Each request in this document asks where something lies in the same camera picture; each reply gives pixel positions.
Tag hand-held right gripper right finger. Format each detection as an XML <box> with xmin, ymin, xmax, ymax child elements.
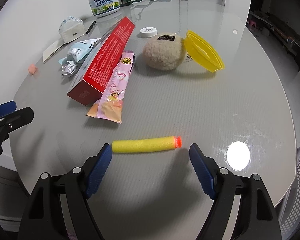
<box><xmin>189</xmin><ymin>143</ymin><xmax>282</xmax><ymax>240</ymax></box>

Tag white round cap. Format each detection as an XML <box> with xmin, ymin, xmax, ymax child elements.
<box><xmin>140</xmin><ymin>26</ymin><xmax>157</xmax><ymax>38</ymax></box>

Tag milk powder tub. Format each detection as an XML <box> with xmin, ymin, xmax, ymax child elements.
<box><xmin>88</xmin><ymin>0</ymin><xmax>121</xmax><ymax>17</ymax></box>

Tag white wrapped tissue pack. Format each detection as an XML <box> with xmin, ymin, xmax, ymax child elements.
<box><xmin>59</xmin><ymin>16</ymin><xmax>84</xmax><ymax>43</ymax></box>

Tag beige plush ball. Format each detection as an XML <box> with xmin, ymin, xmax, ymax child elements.
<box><xmin>142</xmin><ymin>32</ymin><xmax>188</xmax><ymax>71</ymax></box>

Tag red cardboard box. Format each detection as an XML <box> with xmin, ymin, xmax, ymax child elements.
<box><xmin>67</xmin><ymin>16</ymin><xmax>136</xmax><ymax>106</ymax></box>

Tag light blue packet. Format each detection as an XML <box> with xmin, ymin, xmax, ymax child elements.
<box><xmin>59</xmin><ymin>38</ymin><xmax>102</xmax><ymax>67</ymax></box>

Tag yellow plastic bowl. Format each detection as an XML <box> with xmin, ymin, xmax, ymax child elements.
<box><xmin>184</xmin><ymin>30</ymin><xmax>225</xmax><ymax>73</ymax></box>

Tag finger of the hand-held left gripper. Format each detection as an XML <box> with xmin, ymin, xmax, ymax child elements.
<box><xmin>0</xmin><ymin>107</ymin><xmax>35</xmax><ymax>158</ymax></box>
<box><xmin>0</xmin><ymin>101</ymin><xmax>17</xmax><ymax>120</ymax></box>

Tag crumpled silver wrapper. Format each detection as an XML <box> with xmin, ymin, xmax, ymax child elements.
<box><xmin>61</xmin><ymin>60</ymin><xmax>78</xmax><ymax>76</ymax></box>

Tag yellow foam dart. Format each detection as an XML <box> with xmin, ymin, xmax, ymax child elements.
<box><xmin>112</xmin><ymin>136</ymin><xmax>183</xmax><ymax>153</ymax></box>

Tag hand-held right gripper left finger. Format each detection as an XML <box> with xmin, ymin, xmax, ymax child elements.
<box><xmin>17</xmin><ymin>143</ymin><xmax>113</xmax><ymax>240</ymax></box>

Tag pink snack packet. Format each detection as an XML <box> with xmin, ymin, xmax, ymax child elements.
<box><xmin>85</xmin><ymin>51</ymin><xmax>135</xmax><ymax>124</ymax></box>

